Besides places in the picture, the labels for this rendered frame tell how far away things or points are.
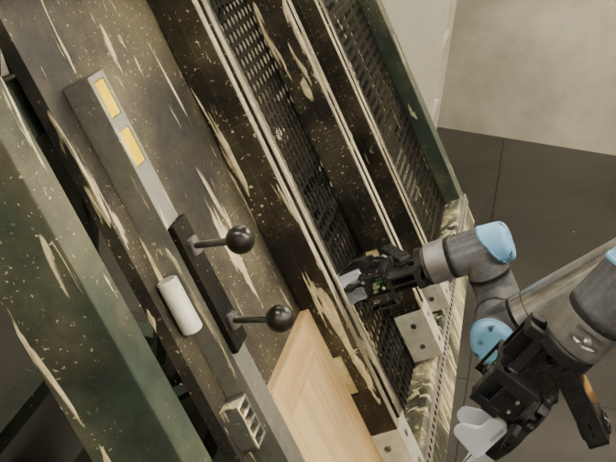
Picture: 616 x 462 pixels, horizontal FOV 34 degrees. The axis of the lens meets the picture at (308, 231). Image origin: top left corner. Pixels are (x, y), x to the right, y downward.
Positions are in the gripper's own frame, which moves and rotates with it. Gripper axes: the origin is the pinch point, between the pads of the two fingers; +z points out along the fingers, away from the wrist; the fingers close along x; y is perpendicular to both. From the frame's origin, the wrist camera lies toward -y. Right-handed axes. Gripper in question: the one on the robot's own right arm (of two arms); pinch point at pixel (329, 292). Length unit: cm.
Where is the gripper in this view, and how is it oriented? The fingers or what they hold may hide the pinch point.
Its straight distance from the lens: 186.9
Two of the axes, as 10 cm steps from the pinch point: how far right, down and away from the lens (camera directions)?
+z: -8.9, 3.1, 3.5
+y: -2.1, 3.9, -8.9
